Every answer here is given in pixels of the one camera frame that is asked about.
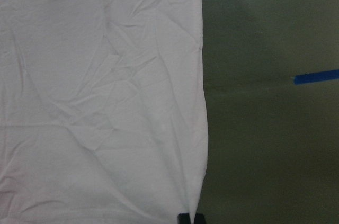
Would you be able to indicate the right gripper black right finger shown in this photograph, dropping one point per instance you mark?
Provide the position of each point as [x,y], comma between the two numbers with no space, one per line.
[199,219]

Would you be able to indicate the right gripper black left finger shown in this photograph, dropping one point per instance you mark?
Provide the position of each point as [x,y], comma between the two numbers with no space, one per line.
[183,218]

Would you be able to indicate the pink Snoopy t-shirt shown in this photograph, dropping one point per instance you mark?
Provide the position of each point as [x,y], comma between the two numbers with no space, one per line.
[103,116]

